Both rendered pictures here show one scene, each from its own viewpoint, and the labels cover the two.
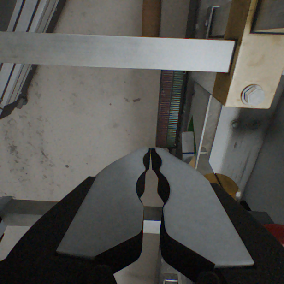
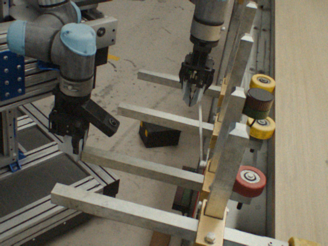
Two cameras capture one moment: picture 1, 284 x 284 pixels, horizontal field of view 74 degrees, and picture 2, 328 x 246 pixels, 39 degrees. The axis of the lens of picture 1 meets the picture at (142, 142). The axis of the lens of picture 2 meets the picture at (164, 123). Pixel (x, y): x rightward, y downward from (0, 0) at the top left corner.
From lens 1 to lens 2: 125 cm
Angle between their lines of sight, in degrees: 83
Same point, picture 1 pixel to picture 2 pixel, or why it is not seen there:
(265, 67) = not seen: hidden behind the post
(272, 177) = not seen: outside the picture
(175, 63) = (194, 124)
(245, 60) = (217, 125)
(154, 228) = (178, 173)
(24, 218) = (98, 151)
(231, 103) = (215, 133)
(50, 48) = (151, 112)
